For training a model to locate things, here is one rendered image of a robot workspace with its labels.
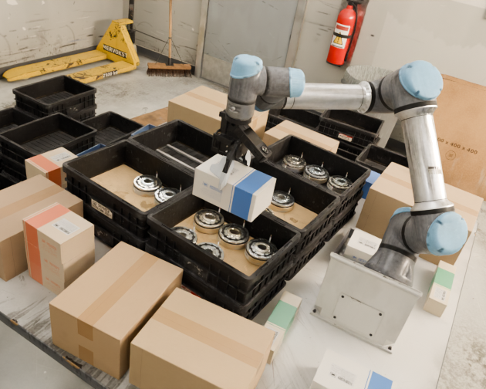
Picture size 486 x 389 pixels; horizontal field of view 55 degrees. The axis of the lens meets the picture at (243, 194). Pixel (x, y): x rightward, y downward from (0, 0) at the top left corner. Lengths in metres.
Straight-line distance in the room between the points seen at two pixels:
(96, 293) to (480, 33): 3.58
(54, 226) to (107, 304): 0.29
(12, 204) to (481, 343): 2.37
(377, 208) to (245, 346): 0.94
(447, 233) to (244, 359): 0.63
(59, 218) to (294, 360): 0.80
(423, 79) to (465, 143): 2.85
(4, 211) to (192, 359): 0.78
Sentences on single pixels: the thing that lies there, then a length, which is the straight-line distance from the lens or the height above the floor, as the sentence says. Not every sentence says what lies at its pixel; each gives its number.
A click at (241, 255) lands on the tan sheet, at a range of 1.53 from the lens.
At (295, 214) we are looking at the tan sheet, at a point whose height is 0.83.
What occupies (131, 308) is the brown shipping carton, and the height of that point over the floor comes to 0.86.
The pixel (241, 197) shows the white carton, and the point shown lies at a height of 1.11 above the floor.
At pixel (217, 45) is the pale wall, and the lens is 5.05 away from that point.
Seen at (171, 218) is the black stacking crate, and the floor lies 0.87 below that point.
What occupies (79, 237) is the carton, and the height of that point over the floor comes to 0.91.
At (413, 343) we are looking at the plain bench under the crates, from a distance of 1.66.
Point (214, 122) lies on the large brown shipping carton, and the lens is 2.21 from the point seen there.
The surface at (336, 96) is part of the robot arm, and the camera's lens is 1.43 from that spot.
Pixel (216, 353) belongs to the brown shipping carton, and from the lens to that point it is 1.22.
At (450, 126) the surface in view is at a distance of 4.21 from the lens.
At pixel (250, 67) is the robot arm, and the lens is 1.18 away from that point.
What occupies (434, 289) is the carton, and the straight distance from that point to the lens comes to 1.80.
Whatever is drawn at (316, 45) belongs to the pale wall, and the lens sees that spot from 4.57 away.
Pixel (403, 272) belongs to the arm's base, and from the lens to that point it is 1.45.
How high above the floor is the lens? 1.82
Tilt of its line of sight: 33 degrees down
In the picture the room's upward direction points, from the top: 11 degrees clockwise
